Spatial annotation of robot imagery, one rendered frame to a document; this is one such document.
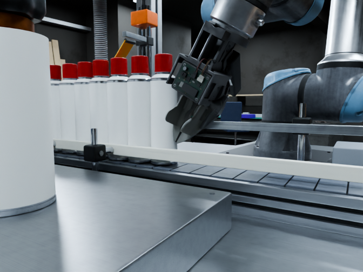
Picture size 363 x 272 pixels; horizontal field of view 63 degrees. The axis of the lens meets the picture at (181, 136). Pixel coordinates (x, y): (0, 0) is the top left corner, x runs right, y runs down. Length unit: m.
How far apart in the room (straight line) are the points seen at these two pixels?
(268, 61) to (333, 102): 7.05
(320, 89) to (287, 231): 0.42
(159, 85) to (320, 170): 0.30
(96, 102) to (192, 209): 0.38
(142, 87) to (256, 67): 7.35
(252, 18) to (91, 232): 0.35
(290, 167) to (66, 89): 0.50
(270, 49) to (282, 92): 7.02
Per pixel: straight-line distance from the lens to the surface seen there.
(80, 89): 0.68
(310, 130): 0.50
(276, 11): 0.56
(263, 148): 0.81
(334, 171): 0.44
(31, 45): 0.35
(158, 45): 0.77
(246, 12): 0.47
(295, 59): 7.57
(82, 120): 0.68
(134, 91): 0.57
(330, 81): 0.76
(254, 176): 0.49
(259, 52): 7.91
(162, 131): 0.55
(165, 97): 0.54
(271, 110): 0.81
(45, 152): 0.36
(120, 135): 0.61
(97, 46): 0.81
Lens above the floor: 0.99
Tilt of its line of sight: 6 degrees down
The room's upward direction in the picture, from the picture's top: straight up
